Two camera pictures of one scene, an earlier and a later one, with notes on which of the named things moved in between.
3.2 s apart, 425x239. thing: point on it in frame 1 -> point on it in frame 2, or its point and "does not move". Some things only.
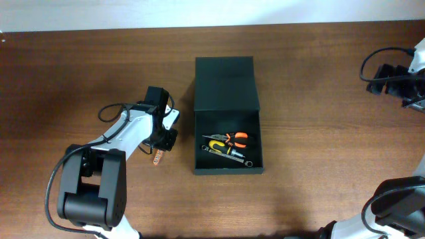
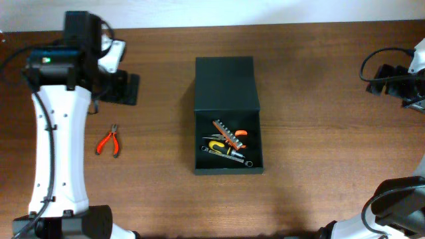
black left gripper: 167,140 -> 124,88
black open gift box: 226,100 does not move
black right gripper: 382,78 does not move
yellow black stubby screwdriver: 220,147 does not move
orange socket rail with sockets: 158,156 -> 227,135
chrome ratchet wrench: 248,163 does not move
